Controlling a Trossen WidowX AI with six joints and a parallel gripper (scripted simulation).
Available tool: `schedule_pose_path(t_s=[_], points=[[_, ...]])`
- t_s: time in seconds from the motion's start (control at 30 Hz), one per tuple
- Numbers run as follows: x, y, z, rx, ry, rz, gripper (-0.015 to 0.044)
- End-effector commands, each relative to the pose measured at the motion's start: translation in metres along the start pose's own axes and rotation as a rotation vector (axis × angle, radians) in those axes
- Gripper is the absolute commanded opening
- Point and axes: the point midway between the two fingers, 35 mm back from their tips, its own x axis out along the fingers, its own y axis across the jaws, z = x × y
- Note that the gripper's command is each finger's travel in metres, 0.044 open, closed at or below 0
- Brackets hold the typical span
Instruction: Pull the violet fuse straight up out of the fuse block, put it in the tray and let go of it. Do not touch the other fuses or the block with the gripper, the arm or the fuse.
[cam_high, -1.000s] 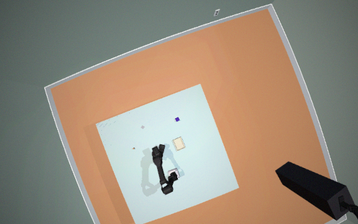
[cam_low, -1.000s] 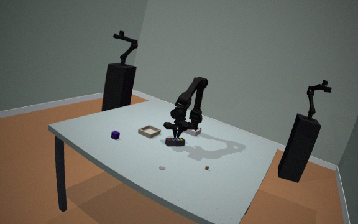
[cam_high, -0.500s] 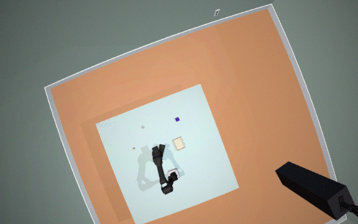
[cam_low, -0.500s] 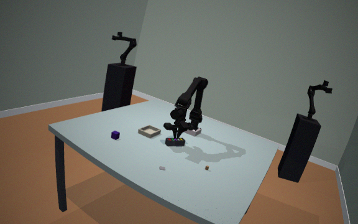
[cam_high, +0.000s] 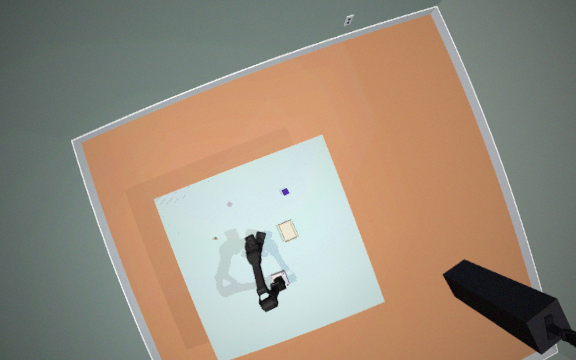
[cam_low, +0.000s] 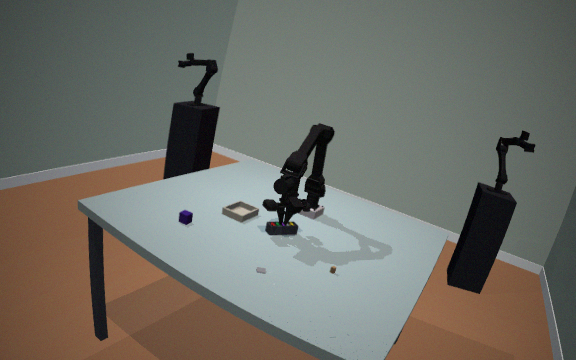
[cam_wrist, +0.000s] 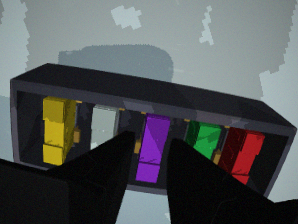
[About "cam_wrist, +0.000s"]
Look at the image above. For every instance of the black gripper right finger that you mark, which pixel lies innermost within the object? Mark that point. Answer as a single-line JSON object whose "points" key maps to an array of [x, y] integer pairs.
{"points": [[200, 192]]}

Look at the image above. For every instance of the green fuse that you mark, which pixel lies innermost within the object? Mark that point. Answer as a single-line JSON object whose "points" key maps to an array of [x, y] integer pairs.
{"points": [[203, 136]]}

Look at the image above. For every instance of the violet fuse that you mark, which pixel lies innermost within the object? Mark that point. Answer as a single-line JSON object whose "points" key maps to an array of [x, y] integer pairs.
{"points": [[152, 146]]}

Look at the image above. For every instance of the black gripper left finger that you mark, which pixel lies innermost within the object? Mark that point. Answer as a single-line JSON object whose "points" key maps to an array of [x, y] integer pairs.
{"points": [[87, 190]]}

